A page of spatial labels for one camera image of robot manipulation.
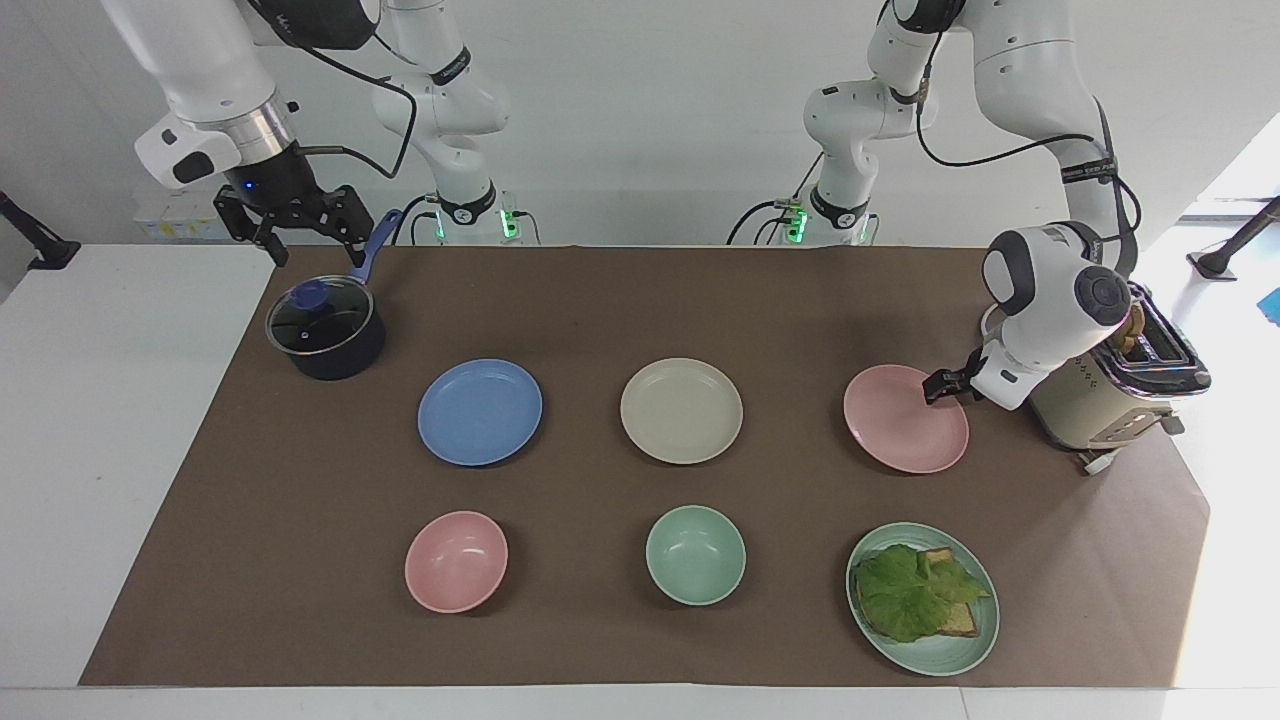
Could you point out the pink plate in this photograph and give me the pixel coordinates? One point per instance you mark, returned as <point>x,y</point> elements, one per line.
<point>900,425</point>

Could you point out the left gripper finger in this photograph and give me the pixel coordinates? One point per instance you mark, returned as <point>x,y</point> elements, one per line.
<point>945,385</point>

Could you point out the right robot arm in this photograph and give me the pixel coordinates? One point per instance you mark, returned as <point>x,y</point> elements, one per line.
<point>215,60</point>

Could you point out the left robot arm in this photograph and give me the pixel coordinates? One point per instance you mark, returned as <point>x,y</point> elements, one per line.
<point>1040,290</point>

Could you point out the green lettuce leaf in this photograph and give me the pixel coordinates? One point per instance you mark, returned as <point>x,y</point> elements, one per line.
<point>905,595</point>

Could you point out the dark blue pot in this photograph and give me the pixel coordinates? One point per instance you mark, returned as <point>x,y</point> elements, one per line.
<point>345,355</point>

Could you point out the green plate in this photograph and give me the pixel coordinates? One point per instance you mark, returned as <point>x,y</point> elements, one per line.
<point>940,655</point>

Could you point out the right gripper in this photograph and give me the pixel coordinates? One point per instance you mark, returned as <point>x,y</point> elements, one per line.
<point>270,180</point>

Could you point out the black stand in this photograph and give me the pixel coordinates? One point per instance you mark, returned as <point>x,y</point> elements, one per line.
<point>45,250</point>
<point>1215,262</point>

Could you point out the glass lid with blue knob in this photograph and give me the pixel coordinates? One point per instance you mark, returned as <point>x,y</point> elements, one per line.
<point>318,318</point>

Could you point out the beige toaster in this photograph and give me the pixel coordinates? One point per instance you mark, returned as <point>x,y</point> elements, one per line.
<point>1085,400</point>

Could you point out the green bowl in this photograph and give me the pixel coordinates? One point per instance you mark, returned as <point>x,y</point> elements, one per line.
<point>695,555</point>

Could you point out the blue plate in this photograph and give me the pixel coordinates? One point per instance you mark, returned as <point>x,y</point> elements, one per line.
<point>480,412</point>

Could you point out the beige plate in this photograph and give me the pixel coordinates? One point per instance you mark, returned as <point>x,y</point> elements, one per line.
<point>681,411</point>

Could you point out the pink bowl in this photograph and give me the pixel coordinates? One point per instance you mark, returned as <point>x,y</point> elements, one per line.
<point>456,562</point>

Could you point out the toast slice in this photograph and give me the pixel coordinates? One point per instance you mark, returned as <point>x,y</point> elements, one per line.
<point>1132,330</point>
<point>962,622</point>

